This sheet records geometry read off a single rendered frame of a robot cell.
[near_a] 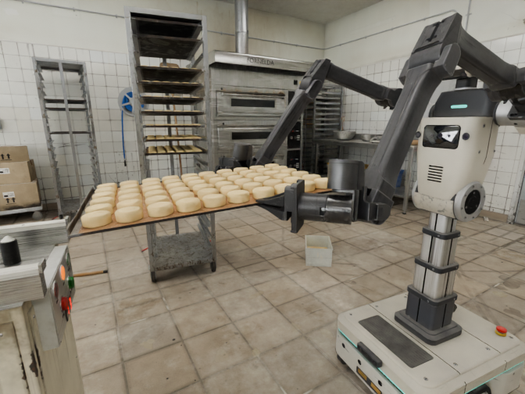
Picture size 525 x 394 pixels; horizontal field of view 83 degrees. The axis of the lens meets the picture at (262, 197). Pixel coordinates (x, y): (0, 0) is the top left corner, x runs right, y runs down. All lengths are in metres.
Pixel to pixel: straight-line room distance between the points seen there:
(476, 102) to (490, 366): 1.01
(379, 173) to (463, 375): 1.00
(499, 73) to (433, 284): 0.83
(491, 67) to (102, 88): 4.47
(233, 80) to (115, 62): 1.67
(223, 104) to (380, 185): 3.59
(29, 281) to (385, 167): 0.71
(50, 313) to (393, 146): 0.78
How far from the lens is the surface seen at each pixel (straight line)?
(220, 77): 4.16
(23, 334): 0.74
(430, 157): 1.34
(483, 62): 0.98
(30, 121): 4.85
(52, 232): 0.97
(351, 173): 0.58
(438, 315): 1.54
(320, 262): 2.55
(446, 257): 1.45
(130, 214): 0.61
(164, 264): 2.34
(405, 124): 0.71
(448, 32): 0.84
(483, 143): 1.31
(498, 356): 1.64
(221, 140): 4.10
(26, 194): 4.49
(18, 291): 0.71
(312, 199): 0.59
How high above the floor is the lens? 1.16
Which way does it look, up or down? 14 degrees down
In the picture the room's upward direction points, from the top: straight up
